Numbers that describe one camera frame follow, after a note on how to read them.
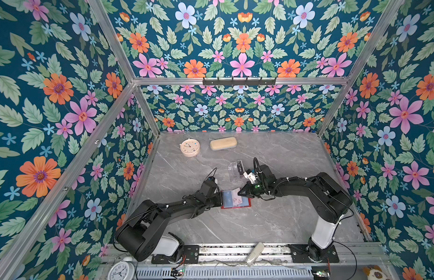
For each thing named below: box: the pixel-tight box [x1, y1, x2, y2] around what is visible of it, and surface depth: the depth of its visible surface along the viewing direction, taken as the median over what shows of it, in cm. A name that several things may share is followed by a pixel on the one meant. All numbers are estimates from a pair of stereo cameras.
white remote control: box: [245, 242, 265, 267], surface depth 72 cm
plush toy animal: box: [362, 264, 390, 280], surface depth 69 cm
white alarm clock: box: [106, 256, 135, 280], surface depth 69 cm
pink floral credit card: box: [232, 187, 243, 206], surface depth 90 cm
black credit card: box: [236, 160, 245, 176], surface depth 98 cm
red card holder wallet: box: [220, 187, 252, 209], surface depth 90 cm
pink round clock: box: [179, 138, 201, 158], surface depth 110 cm
